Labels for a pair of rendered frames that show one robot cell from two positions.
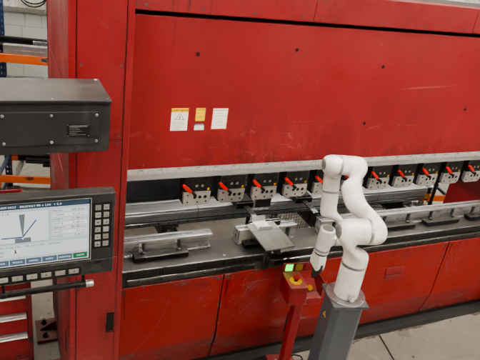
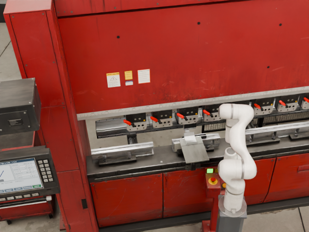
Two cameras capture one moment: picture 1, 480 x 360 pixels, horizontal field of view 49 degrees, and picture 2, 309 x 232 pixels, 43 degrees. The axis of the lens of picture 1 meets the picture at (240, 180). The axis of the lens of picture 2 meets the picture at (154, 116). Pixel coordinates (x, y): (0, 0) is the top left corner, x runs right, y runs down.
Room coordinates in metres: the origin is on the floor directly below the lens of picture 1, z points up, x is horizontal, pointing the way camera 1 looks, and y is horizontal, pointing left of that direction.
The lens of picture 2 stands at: (0.38, -0.66, 3.20)
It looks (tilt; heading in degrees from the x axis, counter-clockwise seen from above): 40 degrees down; 19
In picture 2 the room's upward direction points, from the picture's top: 2 degrees counter-clockwise
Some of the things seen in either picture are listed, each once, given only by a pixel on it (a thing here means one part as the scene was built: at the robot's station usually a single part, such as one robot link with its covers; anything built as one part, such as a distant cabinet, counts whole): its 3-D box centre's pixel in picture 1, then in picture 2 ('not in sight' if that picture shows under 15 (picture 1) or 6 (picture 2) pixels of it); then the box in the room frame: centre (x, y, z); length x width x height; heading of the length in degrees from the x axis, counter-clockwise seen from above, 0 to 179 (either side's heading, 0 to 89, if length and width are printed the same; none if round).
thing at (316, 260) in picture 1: (318, 258); not in sight; (2.49, -0.50, 0.95); 0.10 x 0.07 x 0.11; 19
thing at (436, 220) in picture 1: (441, 220); not in sight; (3.29, -1.42, 0.89); 0.30 x 0.05 x 0.03; 117
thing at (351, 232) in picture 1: (353, 242); (231, 175); (2.11, -0.56, 1.30); 0.19 x 0.12 x 0.24; 104
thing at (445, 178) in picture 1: (448, 169); not in sight; (3.32, -1.37, 1.26); 0.15 x 0.09 x 0.17; 117
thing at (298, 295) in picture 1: (301, 283); (218, 182); (2.50, -0.44, 0.75); 0.20 x 0.16 x 0.18; 109
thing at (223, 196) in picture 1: (229, 185); (161, 115); (2.59, 0.05, 1.26); 0.15 x 0.09 x 0.17; 117
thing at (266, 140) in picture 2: not in sight; (261, 141); (2.92, -0.71, 0.89); 0.30 x 0.05 x 0.03; 117
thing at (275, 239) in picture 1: (269, 235); (193, 149); (2.57, -0.21, 1.00); 0.26 x 0.18 x 0.01; 27
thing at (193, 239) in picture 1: (167, 242); (122, 152); (2.45, 0.34, 0.92); 0.50 x 0.06 x 0.10; 117
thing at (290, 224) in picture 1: (265, 231); (195, 142); (2.72, -0.20, 0.92); 0.39 x 0.06 x 0.10; 117
